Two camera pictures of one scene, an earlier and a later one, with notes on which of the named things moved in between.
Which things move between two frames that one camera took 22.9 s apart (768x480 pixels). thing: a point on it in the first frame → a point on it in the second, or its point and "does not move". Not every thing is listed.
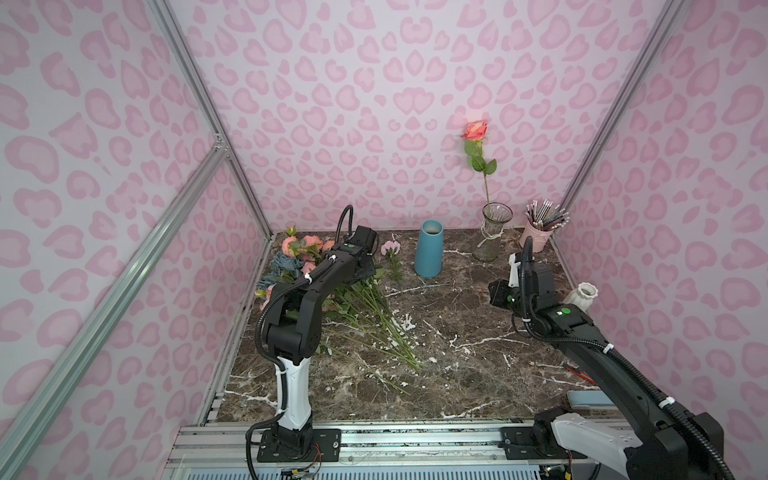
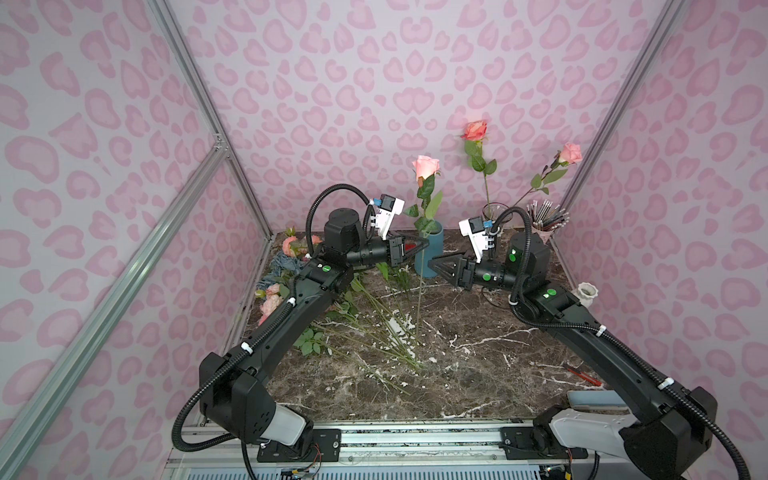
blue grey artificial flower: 282,269 does not move
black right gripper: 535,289 → 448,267
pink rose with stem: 473,135 does not move
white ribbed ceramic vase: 583,295 does not move
